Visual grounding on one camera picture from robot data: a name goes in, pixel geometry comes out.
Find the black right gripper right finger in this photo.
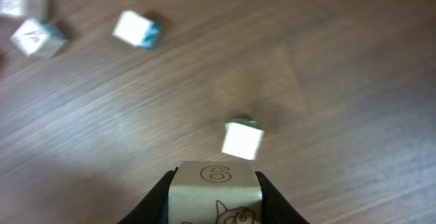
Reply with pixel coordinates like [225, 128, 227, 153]
[255, 171, 309, 224]

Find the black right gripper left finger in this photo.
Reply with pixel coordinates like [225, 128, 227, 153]
[117, 167, 178, 224]

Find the red I wooden block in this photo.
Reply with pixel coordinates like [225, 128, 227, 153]
[168, 161, 262, 224]

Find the red A wooden block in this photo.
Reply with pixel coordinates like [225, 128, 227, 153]
[221, 116, 264, 161]

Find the wooden block blue side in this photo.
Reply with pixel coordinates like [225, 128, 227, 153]
[112, 10, 161, 50]

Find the wooden block red drawing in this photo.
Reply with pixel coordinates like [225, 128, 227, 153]
[10, 18, 68, 59]

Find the wooden block red pattern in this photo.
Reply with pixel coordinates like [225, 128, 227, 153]
[1, 0, 48, 20]

